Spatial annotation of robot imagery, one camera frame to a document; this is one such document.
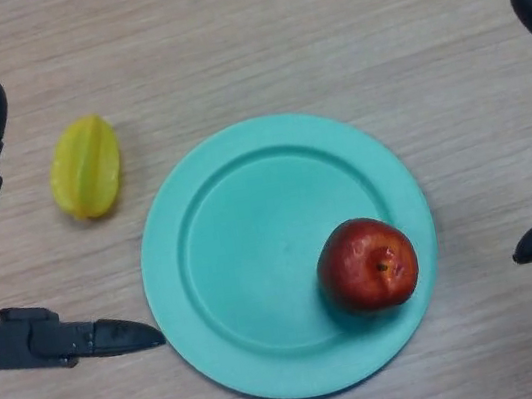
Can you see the red apple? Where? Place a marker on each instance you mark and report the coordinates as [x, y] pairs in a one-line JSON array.
[[365, 267]]

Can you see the green round plate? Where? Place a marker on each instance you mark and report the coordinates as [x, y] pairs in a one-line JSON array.
[[255, 262]]

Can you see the yellow starfruit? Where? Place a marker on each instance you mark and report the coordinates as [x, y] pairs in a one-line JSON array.
[[86, 167]]

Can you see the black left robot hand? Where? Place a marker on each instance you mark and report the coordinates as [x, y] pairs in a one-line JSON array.
[[30, 340]]

